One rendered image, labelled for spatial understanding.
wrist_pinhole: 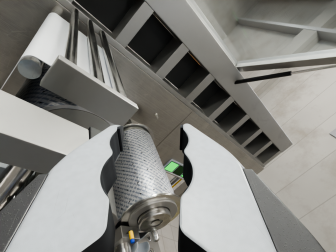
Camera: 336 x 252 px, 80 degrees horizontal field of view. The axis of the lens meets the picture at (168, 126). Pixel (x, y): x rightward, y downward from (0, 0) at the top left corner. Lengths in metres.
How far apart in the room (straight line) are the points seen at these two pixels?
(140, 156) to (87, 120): 0.26
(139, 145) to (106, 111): 0.32
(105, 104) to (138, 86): 0.41
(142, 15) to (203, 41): 0.20
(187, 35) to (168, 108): 0.25
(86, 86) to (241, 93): 0.69
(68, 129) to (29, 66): 0.10
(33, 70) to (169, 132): 0.60
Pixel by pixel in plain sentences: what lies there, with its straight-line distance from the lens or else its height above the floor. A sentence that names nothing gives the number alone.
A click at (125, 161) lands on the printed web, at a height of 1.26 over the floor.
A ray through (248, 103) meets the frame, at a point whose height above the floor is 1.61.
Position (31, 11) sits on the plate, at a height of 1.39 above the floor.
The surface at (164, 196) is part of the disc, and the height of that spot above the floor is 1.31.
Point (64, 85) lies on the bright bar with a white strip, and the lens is 0.23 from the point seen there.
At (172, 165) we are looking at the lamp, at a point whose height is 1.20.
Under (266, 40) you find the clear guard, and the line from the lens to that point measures 0.68.
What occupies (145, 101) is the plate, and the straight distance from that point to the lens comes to 0.67.
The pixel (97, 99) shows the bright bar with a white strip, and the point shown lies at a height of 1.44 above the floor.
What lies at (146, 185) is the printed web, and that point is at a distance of 0.47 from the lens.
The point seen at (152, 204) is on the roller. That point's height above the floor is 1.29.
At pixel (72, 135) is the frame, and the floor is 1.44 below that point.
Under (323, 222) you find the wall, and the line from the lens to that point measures 3.01.
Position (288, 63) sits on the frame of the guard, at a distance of 0.72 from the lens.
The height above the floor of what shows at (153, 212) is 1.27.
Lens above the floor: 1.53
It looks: 15 degrees down
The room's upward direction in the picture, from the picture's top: 45 degrees clockwise
